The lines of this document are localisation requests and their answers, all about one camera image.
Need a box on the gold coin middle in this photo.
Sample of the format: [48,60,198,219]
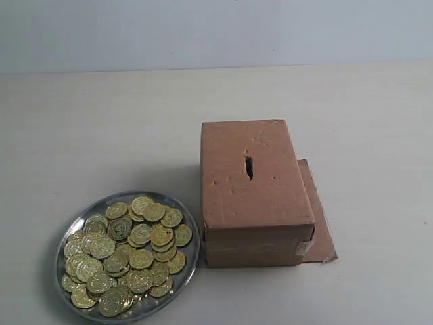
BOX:
[129,248,154,270]

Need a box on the gold coin front large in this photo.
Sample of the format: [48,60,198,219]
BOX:
[98,286,129,317]

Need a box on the gold coin centre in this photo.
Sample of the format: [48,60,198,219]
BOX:
[129,223,152,245]

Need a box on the gold coin lower right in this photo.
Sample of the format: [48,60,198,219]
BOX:
[166,251,187,274]

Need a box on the gold coin left stack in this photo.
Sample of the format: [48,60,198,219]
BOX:
[90,236,116,259]

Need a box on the round silver metal plate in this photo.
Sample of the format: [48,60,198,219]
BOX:
[53,190,200,324]

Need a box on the dark tarnished gold coin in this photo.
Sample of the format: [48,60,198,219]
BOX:
[107,217,132,241]

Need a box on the brown cardboard slot box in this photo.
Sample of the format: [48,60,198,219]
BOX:
[200,120,315,268]

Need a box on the gold coin upper left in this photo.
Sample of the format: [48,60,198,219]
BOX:
[105,202,128,219]

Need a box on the gold coin bottom right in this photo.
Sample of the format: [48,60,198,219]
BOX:
[150,276,173,298]

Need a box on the gold coin top of pile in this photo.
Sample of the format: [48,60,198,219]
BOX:
[131,196,154,215]

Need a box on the gold coin with hole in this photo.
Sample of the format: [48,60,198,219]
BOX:
[150,224,174,246]

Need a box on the gold coin front left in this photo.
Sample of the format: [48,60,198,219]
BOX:
[71,284,97,309]

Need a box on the gold coin far right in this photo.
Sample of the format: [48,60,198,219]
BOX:
[174,223,193,247]

